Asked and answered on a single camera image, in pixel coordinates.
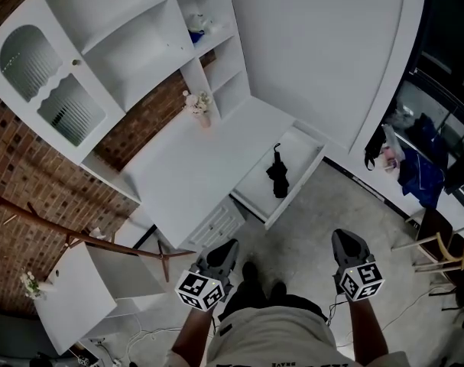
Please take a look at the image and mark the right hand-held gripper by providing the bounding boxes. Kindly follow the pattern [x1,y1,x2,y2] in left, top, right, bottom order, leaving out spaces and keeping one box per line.
[331,229,386,303]

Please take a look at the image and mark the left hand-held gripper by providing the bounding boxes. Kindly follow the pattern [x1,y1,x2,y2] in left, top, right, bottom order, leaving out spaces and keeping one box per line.
[174,239,240,313]

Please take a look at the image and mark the white drawer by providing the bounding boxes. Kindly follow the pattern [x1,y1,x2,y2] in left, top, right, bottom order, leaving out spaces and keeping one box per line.
[230,125,329,231]

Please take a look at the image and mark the black umbrella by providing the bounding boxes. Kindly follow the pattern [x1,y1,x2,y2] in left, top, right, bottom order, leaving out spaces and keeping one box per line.
[264,142,290,200]

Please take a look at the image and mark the person's left forearm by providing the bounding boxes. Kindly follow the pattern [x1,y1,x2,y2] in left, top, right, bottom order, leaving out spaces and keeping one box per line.
[170,306,214,367]

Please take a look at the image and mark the person's right forearm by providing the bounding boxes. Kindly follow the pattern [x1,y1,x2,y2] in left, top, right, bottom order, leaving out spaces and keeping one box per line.
[345,297,390,367]

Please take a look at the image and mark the white cabinet with panelled doors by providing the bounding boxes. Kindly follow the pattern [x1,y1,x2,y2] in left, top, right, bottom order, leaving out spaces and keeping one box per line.
[187,195,248,251]

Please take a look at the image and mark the white desk with hutch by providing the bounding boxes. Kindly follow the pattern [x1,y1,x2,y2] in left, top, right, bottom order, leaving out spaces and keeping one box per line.
[122,96,297,252]

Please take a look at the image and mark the person's left black shoe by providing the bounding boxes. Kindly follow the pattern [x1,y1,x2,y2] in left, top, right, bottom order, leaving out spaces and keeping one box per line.
[242,261,260,283]

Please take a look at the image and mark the person's black trousers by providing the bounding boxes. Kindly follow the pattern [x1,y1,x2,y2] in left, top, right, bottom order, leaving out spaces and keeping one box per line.
[219,276,329,323]

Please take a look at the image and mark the person's beige shirt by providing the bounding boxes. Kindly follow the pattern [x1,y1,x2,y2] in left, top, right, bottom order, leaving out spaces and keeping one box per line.
[206,305,409,367]

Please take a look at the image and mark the wooden chair with dark seat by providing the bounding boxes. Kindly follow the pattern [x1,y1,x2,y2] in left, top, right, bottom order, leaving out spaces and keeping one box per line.
[391,206,464,283]

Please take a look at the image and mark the black bag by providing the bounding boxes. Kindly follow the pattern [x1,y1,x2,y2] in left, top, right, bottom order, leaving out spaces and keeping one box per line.
[364,125,388,172]

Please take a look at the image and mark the blue clothing pile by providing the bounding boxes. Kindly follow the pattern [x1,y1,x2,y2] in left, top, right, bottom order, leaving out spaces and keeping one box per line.
[397,114,447,209]

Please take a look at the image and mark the clear plastic bag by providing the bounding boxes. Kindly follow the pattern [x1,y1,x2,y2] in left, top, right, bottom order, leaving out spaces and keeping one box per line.
[381,123,404,176]

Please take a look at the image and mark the brown wooden coat rack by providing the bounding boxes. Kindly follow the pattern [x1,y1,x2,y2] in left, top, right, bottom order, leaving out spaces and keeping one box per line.
[0,187,198,283]

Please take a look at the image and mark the small white side table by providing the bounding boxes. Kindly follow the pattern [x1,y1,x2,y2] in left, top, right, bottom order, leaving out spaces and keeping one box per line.
[33,240,168,356]

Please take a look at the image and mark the white power strip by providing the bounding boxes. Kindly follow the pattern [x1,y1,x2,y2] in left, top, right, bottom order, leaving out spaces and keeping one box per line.
[76,338,125,367]

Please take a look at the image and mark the pink vase with flowers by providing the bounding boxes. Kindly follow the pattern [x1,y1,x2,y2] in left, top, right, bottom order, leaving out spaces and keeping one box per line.
[182,89,213,129]

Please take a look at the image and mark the white vase with small flowers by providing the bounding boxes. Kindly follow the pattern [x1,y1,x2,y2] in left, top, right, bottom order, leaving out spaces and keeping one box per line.
[19,270,59,302]

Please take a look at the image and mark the white arched glass cabinet door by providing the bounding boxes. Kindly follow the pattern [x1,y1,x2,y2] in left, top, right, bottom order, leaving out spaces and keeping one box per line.
[0,0,127,167]

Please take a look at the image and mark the white shelf hutch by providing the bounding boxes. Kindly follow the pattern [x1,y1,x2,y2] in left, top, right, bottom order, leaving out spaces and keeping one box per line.
[0,0,250,167]

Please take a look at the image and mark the white floor cable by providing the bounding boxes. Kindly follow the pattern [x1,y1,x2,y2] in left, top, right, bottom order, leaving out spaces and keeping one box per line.
[112,324,183,367]
[375,287,440,336]

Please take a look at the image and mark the black window frame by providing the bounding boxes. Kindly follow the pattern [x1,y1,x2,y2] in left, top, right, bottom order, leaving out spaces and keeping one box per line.
[403,0,464,221]

